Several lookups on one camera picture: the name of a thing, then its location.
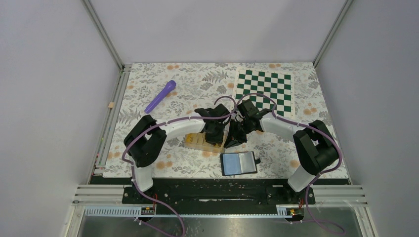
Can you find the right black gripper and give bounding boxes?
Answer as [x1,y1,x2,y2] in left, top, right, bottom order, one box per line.
[224,118,252,149]

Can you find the clear plastic card box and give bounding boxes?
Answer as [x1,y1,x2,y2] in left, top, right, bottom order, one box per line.
[183,133,225,154]

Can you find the black leather card holder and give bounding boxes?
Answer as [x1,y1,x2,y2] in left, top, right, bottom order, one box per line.
[220,152,261,176]

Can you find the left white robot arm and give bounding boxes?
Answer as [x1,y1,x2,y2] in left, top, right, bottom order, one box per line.
[122,104,231,203]

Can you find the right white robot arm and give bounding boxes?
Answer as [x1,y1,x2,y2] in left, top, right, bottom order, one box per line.
[224,100,342,203]

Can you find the gold credit cards stack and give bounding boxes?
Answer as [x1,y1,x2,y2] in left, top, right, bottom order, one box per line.
[184,133,205,149]

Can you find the floral pattern table mat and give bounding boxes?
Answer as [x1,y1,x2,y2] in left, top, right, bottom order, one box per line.
[103,62,335,178]

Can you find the green white chessboard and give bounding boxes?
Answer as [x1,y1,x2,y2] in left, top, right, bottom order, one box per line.
[233,67,295,119]

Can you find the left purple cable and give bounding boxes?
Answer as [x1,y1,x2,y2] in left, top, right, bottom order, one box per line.
[122,95,237,237]

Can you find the purple cable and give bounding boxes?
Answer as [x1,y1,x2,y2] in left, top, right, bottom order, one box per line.
[122,95,237,237]
[235,93,346,236]

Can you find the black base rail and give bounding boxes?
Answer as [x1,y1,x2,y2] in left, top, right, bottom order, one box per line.
[90,176,351,216]

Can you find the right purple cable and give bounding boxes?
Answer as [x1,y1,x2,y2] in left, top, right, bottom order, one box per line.
[235,93,346,236]

